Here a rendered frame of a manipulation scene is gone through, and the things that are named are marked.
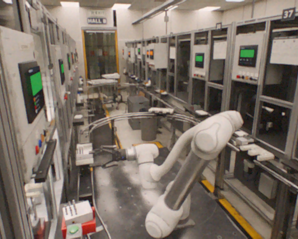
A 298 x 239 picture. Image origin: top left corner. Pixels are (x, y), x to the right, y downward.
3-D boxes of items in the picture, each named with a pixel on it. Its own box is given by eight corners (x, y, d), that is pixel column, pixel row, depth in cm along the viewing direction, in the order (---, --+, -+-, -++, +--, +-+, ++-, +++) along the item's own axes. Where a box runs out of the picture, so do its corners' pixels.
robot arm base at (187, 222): (182, 204, 167) (182, 197, 165) (196, 225, 147) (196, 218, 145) (158, 208, 163) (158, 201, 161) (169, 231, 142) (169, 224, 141)
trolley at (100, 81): (94, 114, 661) (91, 80, 633) (87, 109, 706) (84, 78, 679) (121, 109, 706) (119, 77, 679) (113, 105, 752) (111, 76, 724)
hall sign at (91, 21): (107, 24, 884) (107, 17, 876) (87, 24, 866) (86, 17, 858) (107, 24, 887) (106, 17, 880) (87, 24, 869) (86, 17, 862)
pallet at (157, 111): (149, 115, 351) (148, 109, 348) (151, 113, 364) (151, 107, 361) (172, 117, 341) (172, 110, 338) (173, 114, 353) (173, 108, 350)
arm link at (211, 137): (176, 225, 141) (158, 251, 123) (155, 207, 147) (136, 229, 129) (242, 125, 105) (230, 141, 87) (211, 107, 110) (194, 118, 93)
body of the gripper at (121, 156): (125, 157, 151) (111, 159, 149) (124, 146, 149) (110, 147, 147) (127, 163, 144) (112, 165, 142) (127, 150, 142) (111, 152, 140)
